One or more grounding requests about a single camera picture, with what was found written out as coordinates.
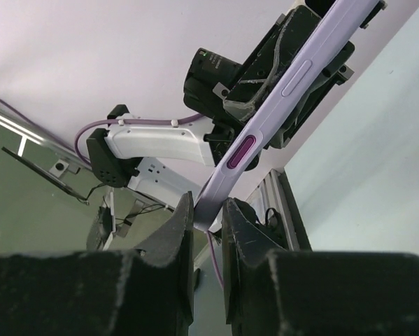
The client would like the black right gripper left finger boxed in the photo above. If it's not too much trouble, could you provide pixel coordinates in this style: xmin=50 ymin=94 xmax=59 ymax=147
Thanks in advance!
xmin=0 ymin=193 xmax=194 ymax=335

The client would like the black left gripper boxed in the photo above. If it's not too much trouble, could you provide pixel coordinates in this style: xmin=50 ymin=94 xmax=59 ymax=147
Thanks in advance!
xmin=212 ymin=0 xmax=388 ymax=150

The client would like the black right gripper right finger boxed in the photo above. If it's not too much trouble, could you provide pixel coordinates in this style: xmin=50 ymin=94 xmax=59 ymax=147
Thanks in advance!
xmin=222 ymin=199 xmax=419 ymax=335

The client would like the phone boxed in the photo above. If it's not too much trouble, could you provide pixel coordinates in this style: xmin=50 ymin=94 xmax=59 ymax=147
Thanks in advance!
xmin=194 ymin=1 xmax=378 ymax=232

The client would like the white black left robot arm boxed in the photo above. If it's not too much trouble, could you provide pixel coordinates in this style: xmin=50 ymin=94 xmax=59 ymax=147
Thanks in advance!
xmin=86 ymin=1 xmax=385 ymax=204

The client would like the left aluminium cross profile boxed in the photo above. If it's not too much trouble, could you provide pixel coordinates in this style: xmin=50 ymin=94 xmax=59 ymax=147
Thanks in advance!
xmin=0 ymin=108 xmax=91 ymax=172

